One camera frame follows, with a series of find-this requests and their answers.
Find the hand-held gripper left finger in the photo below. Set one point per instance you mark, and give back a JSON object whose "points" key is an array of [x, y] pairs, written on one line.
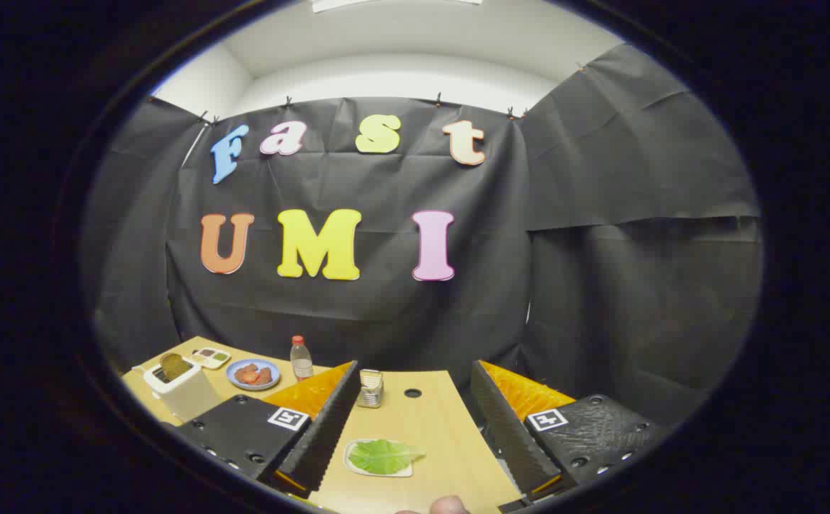
{"points": [[329, 425]]}

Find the brown meat patty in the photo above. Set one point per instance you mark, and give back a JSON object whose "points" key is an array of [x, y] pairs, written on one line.
{"points": [[245, 368], [266, 376]]}

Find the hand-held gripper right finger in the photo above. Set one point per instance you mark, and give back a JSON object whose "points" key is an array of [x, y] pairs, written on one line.
{"points": [[508, 428]]}

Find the red tomato slice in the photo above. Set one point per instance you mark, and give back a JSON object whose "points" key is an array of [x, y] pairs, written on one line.
{"points": [[249, 377]]}

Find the blue plate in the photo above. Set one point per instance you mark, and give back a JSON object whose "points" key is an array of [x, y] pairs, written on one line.
{"points": [[235, 380]]}

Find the white compartment seasoning tray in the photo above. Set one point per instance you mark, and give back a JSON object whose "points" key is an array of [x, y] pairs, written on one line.
{"points": [[211, 357]]}

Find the clear water bottle red cap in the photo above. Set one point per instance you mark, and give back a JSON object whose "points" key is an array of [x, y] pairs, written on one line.
{"points": [[301, 360]]}

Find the white toaster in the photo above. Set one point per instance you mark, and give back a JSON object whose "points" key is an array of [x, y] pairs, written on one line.
{"points": [[188, 394]]}

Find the ceiling light panel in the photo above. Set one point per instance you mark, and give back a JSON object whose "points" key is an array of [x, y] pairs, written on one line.
{"points": [[358, 4]]}

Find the toasted bread slice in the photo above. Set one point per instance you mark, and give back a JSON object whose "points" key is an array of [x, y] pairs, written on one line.
{"points": [[174, 365]]}

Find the white square plate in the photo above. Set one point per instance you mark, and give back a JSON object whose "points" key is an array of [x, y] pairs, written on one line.
{"points": [[348, 460]]}

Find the green lettuce leaf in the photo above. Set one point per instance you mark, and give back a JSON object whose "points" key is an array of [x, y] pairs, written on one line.
{"points": [[383, 457]]}

